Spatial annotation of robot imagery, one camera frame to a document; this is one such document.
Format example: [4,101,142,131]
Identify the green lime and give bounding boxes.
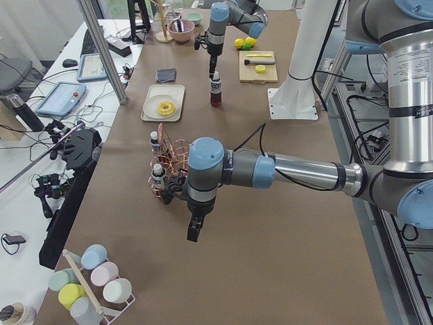
[242,43,252,51]

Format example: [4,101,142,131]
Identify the steel ice scoop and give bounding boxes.
[173,18,184,33]

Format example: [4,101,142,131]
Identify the mint green bowl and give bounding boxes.
[186,12,203,26]

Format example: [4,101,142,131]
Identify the black thermos bottle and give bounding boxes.
[6,93,45,132]

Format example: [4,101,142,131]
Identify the wooden mug tree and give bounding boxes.
[150,0,174,43]

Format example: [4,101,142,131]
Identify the tea bottle rear rack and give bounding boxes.
[150,131,161,156]

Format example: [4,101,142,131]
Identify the pink bowl with ice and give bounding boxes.
[167,19,195,43]

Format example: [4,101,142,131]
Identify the yellow cup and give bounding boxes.
[58,284,87,310]

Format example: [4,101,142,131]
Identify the blue teach pendant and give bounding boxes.
[35,82,87,117]
[76,53,108,83]

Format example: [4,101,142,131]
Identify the copper wire bottle rack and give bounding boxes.
[148,123,190,201]

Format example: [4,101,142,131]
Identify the black keyboard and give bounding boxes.
[80,29,98,56]

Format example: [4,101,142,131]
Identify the tea bottle front rack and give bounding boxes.
[151,163,167,198]

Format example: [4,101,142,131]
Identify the grey-blue cup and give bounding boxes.
[70,297,103,325]

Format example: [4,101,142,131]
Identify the pale pink cup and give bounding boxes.
[91,261,118,286]

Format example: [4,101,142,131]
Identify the computer mouse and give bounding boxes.
[62,59,78,68]

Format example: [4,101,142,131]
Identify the wooden cutting board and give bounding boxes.
[239,51,278,83]

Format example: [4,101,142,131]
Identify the white cup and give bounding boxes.
[103,278,132,303]

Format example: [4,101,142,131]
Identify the half lemon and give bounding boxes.
[255,65,266,74]

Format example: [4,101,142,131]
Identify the white plate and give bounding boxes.
[143,95,179,119]

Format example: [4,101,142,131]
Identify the sage green cup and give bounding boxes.
[48,268,79,292]

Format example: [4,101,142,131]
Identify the grey folded cloth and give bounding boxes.
[155,68,177,83]

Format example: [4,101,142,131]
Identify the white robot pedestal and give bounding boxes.
[268,0,338,120]

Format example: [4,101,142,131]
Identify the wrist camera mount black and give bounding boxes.
[160,175,187,204]

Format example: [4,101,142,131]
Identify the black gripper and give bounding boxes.
[187,212,206,242]

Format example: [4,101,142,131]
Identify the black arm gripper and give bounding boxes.
[209,53,218,77]

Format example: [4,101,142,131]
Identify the yellow plastic knife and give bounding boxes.
[246,53,273,58]

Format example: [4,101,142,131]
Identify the tea bottle dark liquid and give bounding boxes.
[210,71,222,108]

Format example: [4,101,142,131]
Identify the glazed donut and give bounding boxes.
[156,101,177,116]

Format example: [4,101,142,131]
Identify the aluminium frame post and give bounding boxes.
[76,0,127,104]

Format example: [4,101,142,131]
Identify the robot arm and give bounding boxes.
[182,1,432,242]
[204,1,269,77]

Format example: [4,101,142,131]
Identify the white wire cup rack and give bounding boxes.
[62,249,136,324]

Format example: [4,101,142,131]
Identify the light blue cup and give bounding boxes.
[81,244,108,269]

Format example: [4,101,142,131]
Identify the tea bottle rack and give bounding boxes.
[151,163,167,198]
[150,131,161,156]

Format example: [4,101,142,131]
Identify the tape roll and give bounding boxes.
[1,303,37,325]

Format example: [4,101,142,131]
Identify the steel muddler black tip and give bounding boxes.
[244,59,275,66]

